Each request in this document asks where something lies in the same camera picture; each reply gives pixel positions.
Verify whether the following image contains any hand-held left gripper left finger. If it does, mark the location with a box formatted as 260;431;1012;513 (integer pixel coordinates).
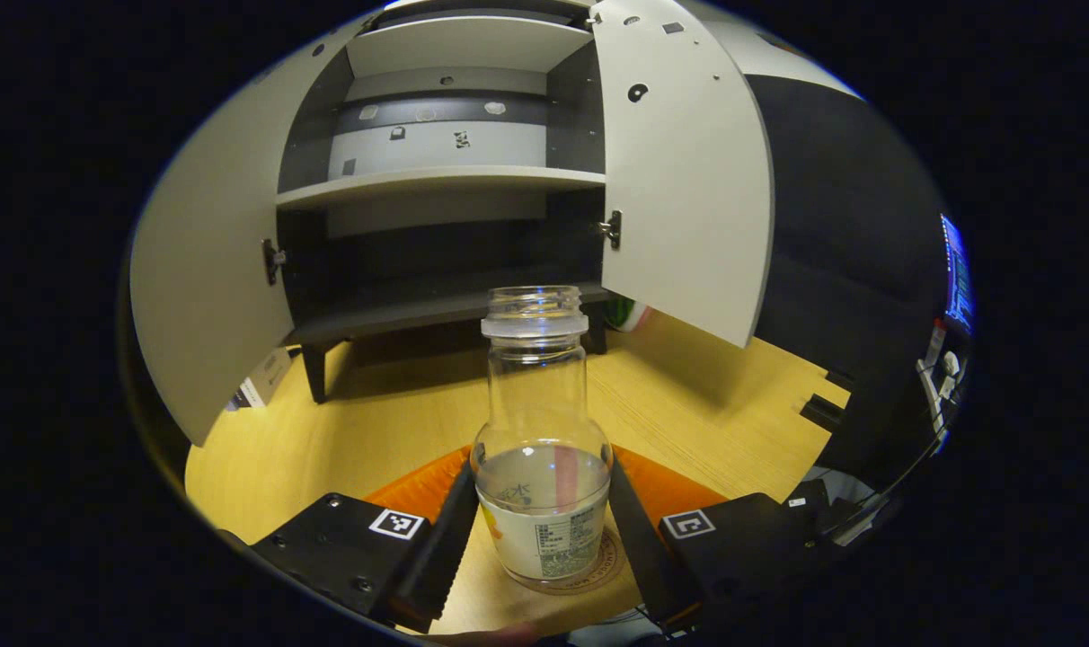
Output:
217;445;480;634

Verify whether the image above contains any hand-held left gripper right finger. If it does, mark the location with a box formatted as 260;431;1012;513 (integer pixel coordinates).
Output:
606;445;835;634

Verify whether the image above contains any round brown coaster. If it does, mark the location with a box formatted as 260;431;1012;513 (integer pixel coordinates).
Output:
509;526;629;596

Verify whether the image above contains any clear glass bottle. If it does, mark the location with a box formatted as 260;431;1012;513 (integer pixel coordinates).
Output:
470;286;615;585

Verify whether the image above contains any white and grey cabinet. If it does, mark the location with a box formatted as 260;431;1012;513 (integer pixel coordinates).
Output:
275;0;617;405

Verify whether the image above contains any white door with camera sticker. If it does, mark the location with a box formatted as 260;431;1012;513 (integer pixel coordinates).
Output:
129;36;366;448

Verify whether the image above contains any white door with round sticker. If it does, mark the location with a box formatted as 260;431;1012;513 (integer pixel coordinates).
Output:
589;0;776;350

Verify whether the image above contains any white cabinet shelf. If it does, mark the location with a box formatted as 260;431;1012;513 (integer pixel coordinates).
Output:
347;16;595;78
277;166;606;212

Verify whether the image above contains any white book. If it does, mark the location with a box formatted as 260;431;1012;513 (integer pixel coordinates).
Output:
230;349;292;412

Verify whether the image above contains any watermelon slice toy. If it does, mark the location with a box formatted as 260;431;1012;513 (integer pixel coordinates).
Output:
607;297;651;333

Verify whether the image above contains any black backdrop cloth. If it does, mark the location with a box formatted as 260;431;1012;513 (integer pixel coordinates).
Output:
747;72;950;491

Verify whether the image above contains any computer monitor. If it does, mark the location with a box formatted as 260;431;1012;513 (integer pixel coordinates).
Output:
940;214;976;335

